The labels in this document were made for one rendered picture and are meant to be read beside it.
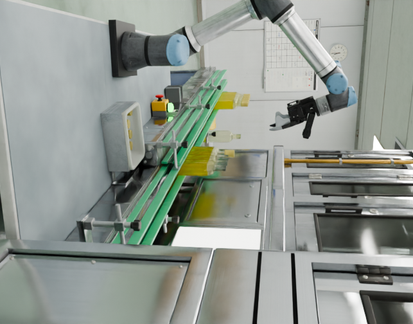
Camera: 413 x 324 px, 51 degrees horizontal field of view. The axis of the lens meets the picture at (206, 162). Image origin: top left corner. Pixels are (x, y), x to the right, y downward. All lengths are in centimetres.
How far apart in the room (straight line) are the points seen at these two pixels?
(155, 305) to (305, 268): 28
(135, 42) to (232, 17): 38
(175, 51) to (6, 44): 72
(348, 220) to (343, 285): 101
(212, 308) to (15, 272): 42
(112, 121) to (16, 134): 51
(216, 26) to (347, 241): 96
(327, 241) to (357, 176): 63
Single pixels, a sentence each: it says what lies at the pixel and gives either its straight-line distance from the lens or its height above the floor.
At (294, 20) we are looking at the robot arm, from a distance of 165.
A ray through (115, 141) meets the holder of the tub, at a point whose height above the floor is 79.
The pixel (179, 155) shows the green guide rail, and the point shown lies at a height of 95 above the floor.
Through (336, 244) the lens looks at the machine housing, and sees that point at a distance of 169.
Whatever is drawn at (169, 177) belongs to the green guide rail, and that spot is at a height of 94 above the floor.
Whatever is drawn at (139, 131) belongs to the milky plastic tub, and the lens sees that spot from 173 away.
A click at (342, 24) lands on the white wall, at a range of 767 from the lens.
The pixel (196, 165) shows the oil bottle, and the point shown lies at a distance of 187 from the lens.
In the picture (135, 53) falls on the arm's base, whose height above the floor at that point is 83.
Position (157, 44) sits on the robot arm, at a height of 92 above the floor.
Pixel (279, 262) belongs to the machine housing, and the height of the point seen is 137.
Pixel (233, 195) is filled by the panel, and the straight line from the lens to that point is 193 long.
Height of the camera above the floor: 137
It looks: 9 degrees down
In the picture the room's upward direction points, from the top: 91 degrees clockwise
